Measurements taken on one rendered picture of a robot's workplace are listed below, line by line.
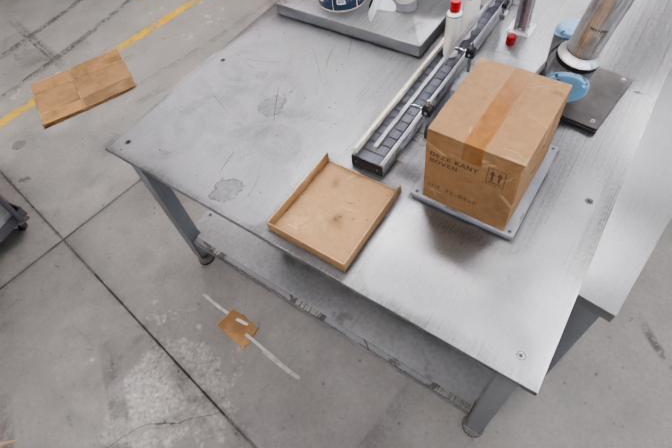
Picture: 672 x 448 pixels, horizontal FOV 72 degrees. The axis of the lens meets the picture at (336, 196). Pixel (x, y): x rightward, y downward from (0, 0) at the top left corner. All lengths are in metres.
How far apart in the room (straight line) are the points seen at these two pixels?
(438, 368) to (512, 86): 1.01
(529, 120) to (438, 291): 0.47
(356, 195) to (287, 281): 0.69
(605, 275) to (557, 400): 0.84
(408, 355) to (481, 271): 0.63
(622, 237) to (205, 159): 1.23
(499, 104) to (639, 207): 0.50
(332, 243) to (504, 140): 0.52
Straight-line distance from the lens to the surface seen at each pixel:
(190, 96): 1.84
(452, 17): 1.64
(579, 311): 1.39
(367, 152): 1.41
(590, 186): 1.49
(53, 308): 2.63
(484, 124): 1.16
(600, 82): 1.77
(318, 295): 1.90
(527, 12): 1.92
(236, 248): 2.09
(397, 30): 1.86
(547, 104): 1.24
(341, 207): 1.35
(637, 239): 1.43
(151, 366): 2.25
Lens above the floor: 1.94
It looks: 53 degrees down
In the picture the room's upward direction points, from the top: 10 degrees counter-clockwise
